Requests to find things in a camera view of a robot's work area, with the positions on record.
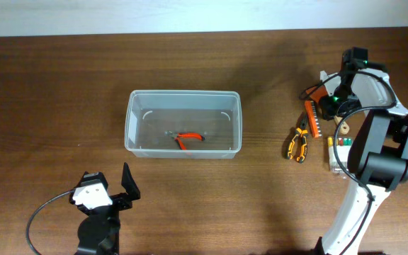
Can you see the red black cutting pliers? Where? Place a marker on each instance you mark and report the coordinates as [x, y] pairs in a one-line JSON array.
[[179, 136]]

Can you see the orange screwdriver bit holder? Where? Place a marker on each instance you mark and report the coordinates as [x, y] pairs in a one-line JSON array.
[[313, 119]]

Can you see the orange scraper wooden handle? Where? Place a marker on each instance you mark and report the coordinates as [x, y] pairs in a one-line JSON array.
[[316, 96]]

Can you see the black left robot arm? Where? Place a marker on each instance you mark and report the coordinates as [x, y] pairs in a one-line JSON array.
[[99, 232]]

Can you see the clear plastic container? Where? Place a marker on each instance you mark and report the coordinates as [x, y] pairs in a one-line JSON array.
[[216, 115]]

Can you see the clear box coloured wall plugs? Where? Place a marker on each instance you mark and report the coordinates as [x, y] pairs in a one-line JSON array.
[[343, 146]]

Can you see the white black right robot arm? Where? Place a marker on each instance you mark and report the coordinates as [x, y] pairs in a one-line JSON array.
[[378, 158]]

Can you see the yellow black needle-nose pliers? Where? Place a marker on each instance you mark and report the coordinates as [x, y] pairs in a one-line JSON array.
[[299, 140]]

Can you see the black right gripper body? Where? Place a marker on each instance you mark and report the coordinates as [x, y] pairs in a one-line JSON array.
[[338, 105]]

